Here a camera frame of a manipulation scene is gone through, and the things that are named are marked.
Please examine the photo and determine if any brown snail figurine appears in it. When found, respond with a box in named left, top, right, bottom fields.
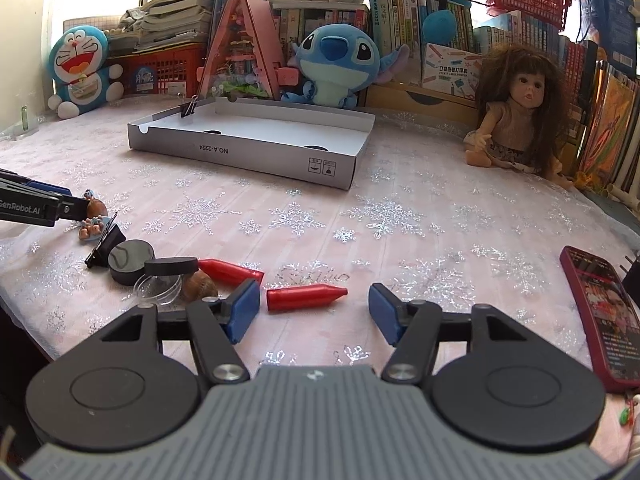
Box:
left=82, top=189, right=109, bottom=219

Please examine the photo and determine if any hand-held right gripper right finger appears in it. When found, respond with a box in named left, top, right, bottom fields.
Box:
left=368, top=283, right=532, bottom=386

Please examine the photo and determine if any black round lid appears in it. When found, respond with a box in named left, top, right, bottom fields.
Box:
left=144, top=257, right=199, bottom=278

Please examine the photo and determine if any white label printer box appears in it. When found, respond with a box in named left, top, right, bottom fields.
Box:
left=421, top=42, right=484, bottom=95

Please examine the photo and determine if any stack of paper books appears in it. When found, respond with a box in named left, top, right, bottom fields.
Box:
left=122, top=0, right=219, bottom=54

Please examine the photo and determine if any large red plastic crate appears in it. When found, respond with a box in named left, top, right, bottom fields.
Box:
left=107, top=44, right=209, bottom=96

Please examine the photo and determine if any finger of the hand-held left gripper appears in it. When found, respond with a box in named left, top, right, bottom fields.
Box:
left=54, top=195, right=91, bottom=221
left=0, top=169, right=72, bottom=198

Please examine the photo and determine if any wooden drawer box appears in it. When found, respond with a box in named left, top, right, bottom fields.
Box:
left=366, top=82, right=481, bottom=124

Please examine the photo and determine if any red smartphone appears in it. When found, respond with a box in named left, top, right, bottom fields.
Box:
left=558, top=245, right=640, bottom=394

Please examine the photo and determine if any large black binder clip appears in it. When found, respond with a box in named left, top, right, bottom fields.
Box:
left=84, top=223, right=127, bottom=269

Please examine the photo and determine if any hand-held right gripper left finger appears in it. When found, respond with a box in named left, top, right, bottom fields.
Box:
left=100, top=280, right=261, bottom=386

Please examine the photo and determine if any blue alien plush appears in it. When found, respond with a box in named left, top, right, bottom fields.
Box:
left=279, top=23, right=411, bottom=109

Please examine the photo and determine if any small baby figurine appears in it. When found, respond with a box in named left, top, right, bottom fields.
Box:
left=79, top=214, right=114, bottom=242

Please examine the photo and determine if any blue white cat plush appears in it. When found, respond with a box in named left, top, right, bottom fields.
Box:
left=48, top=25, right=125, bottom=120

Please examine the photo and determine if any brown seashell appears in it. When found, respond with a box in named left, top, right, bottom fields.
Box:
left=180, top=269, right=220, bottom=304

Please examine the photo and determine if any row of green-spined books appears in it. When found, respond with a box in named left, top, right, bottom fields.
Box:
left=366, top=0, right=476, bottom=86

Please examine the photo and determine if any row of thin blue books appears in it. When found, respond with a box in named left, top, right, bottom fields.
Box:
left=212, top=0, right=242, bottom=47

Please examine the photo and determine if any blue paper bag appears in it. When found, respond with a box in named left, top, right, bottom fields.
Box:
left=579, top=0, right=640, bottom=81

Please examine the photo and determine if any row of picture books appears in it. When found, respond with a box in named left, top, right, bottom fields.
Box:
left=574, top=59, right=640, bottom=196

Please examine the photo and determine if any pink triangular dollhouse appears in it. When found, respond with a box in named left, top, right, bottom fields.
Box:
left=194, top=0, right=301, bottom=104

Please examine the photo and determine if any red crayon-shaped piece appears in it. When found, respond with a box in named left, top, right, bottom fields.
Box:
left=265, top=283, right=349, bottom=313
left=198, top=257, right=265, bottom=289

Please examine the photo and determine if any black round tin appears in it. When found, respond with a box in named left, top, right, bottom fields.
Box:
left=108, top=240, right=156, bottom=286

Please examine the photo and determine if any clear plastic holder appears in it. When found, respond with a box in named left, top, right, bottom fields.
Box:
left=0, top=104, right=39, bottom=141

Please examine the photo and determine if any black plastic object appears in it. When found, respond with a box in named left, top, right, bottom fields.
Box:
left=619, top=254, right=640, bottom=292

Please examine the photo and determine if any brown-haired doll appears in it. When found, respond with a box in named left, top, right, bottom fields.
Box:
left=462, top=43, right=581, bottom=191

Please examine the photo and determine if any white cardboard box tray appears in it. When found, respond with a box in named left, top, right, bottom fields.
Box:
left=126, top=97, right=376, bottom=192

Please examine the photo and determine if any row of blue-spined books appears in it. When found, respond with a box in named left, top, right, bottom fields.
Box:
left=474, top=9, right=601, bottom=126

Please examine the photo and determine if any snowflake tablecloth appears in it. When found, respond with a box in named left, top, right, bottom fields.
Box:
left=0, top=94, right=640, bottom=471

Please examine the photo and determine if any clear round container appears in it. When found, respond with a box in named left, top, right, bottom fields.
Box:
left=132, top=274, right=184, bottom=307

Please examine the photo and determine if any row of shelf books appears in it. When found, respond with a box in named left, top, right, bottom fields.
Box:
left=269, top=0, right=371, bottom=69

